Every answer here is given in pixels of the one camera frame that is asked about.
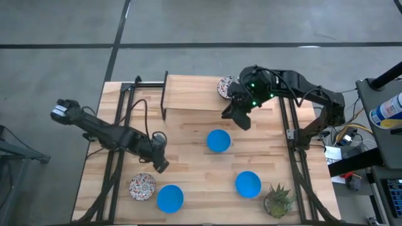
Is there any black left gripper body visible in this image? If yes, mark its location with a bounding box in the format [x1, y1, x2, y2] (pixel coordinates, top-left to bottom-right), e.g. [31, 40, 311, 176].
[139, 131, 171, 175]

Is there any black cart beam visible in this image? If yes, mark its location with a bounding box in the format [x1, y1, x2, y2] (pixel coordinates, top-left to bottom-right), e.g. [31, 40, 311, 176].
[328, 147, 384, 178]

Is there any blue plate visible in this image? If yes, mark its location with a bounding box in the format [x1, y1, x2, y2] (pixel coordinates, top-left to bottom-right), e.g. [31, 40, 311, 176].
[156, 184, 185, 214]
[206, 129, 232, 153]
[235, 170, 262, 199]

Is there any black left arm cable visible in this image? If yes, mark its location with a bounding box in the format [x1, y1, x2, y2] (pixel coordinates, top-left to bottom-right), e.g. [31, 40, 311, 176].
[125, 99, 150, 139]

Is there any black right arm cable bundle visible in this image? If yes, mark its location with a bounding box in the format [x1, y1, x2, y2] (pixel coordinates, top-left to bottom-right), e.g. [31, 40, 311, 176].
[317, 124, 378, 150]

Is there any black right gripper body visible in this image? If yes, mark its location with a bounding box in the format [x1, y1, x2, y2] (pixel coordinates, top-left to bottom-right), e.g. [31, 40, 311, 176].
[227, 82, 257, 114]

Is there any black pole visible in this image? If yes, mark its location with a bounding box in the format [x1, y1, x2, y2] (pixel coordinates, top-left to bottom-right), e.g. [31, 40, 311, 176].
[370, 61, 402, 90]

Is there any potted green succulent plant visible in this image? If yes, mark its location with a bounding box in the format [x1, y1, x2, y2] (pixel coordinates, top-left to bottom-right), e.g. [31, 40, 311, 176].
[263, 183, 298, 220]

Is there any floral patterned mini bowl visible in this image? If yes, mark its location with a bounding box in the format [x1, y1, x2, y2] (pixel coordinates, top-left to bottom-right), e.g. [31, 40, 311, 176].
[129, 173, 156, 202]
[217, 75, 240, 100]

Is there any grey cart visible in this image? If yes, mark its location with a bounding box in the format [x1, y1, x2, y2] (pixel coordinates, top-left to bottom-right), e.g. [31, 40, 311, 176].
[355, 78, 402, 170]

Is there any black metal table frame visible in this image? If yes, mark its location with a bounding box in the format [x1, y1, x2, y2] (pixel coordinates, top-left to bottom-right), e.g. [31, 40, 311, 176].
[72, 81, 343, 225]

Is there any electronic device with keys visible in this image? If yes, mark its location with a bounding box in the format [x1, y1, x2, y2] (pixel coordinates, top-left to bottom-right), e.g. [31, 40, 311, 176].
[386, 178, 402, 220]

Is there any white paper sheet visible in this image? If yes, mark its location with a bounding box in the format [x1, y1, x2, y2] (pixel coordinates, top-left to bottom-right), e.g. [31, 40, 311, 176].
[325, 145, 344, 185]

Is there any white blue wipes canister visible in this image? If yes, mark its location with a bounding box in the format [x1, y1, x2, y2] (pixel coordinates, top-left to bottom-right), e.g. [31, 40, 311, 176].
[369, 92, 402, 129]

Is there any wooden shelf with black legs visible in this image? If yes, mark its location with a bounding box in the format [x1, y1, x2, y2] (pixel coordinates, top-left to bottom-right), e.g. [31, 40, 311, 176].
[160, 70, 249, 122]

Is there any small grey object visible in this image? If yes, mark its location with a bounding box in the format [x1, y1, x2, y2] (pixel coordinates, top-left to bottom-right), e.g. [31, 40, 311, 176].
[347, 175, 362, 191]

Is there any grey folding stand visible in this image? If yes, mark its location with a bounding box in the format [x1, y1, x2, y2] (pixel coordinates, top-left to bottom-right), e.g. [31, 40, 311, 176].
[0, 124, 51, 226]

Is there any yellow cable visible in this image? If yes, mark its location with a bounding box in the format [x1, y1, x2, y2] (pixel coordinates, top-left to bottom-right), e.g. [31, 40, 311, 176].
[335, 123, 374, 143]

